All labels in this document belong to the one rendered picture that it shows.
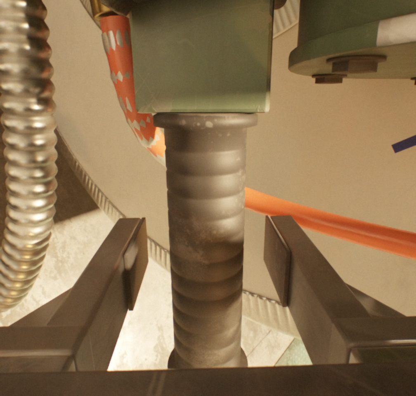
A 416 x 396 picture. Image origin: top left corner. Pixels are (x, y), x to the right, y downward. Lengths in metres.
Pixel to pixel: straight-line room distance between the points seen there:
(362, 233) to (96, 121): 0.46
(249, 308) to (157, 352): 0.66
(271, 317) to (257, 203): 0.22
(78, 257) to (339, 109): 0.78
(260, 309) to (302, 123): 0.22
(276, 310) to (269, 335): 1.00
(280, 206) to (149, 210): 0.32
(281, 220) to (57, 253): 0.78
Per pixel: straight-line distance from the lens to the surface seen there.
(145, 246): 0.16
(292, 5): 0.29
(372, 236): 0.18
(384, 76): 0.19
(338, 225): 0.18
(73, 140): 0.65
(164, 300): 1.03
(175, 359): 0.18
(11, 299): 0.19
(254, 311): 0.40
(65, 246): 0.90
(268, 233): 0.16
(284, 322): 0.38
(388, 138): 0.26
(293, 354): 1.51
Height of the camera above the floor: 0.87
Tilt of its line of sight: 47 degrees down
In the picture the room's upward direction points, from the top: 70 degrees clockwise
